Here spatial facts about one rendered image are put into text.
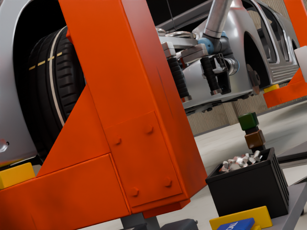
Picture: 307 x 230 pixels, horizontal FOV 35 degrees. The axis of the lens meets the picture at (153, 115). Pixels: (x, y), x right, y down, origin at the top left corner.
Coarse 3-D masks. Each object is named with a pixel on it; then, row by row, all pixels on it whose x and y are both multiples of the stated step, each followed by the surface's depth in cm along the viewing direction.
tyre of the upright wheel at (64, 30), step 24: (48, 48) 170; (72, 48) 164; (24, 72) 169; (48, 72) 163; (72, 72) 159; (24, 96) 166; (48, 96) 161; (72, 96) 157; (48, 120) 161; (48, 144) 163
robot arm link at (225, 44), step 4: (224, 32) 214; (224, 36) 213; (220, 40) 209; (224, 40) 212; (228, 40) 215; (224, 44) 210; (228, 44) 214; (224, 48) 211; (228, 48) 213; (220, 52) 210; (224, 52) 212; (228, 52) 212; (232, 52) 214; (224, 56) 220
